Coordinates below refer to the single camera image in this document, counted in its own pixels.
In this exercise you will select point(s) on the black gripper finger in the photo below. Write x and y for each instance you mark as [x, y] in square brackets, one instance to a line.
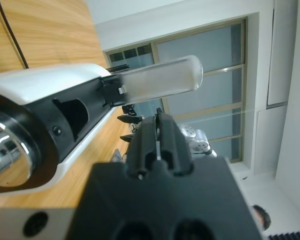
[130, 119]
[128, 138]
[175, 150]
[142, 150]

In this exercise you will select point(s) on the white capsule coffee machine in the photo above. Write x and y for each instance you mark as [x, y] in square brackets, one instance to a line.
[52, 75]

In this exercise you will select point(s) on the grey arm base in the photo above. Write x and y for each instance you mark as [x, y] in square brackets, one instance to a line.
[117, 155]

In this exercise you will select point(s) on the white humanoid robot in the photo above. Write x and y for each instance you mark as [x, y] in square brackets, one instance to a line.
[200, 142]

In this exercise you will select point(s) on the black capsule stand with rods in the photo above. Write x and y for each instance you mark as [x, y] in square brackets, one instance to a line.
[117, 67]

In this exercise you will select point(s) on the large framed window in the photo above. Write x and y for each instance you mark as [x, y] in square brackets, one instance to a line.
[215, 50]

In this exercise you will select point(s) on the bystander with dark hair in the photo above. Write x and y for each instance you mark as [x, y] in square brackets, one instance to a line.
[263, 215]

